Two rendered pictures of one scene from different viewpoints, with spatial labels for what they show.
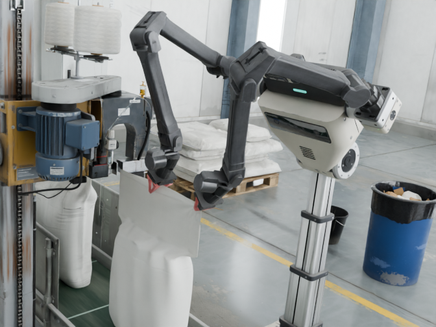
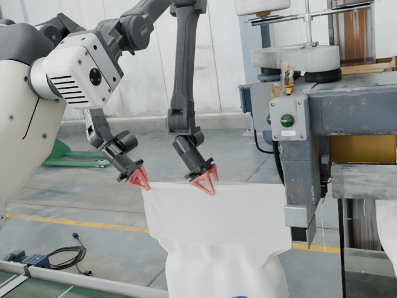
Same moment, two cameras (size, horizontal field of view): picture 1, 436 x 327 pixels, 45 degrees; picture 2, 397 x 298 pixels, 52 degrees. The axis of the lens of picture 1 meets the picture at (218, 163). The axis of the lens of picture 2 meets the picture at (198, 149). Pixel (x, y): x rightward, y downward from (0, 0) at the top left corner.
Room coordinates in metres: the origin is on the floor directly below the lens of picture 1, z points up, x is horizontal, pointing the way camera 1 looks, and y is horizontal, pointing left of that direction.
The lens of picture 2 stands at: (3.04, -0.15, 1.48)
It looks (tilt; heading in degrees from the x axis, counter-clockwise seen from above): 15 degrees down; 162
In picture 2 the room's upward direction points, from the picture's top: 8 degrees counter-clockwise
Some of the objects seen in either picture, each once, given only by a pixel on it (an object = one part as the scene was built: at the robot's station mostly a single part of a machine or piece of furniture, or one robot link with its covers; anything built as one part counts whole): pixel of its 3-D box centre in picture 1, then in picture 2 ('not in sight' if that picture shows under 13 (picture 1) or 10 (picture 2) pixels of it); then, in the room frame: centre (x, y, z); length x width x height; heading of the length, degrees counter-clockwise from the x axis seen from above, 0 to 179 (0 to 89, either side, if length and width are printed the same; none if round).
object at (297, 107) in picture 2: (151, 108); (290, 117); (2.28, 0.31, 1.28); 0.08 x 0.05 x 0.09; 44
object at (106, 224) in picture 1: (103, 220); not in sight; (2.77, 0.61, 0.53); 1.05 x 0.02 x 0.41; 44
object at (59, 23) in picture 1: (63, 24); not in sight; (2.10, 0.65, 1.61); 0.15 x 0.14 x 0.17; 44
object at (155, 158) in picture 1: (163, 151); (186, 131); (1.84, 0.20, 1.20); 0.11 x 0.09 x 0.12; 136
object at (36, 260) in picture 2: not in sight; (23, 265); (0.64, -0.56, 0.35); 0.30 x 0.15 x 0.15; 44
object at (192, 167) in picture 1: (208, 163); not in sight; (5.02, 0.10, 0.32); 0.66 x 0.43 x 0.15; 136
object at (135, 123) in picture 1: (108, 120); (352, 131); (2.26, 0.50, 1.21); 0.30 x 0.25 x 0.30; 44
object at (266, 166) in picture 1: (248, 167); not in sight; (5.46, -0.34, 0.20); 0.67 x 0.43 x 0.15; 134
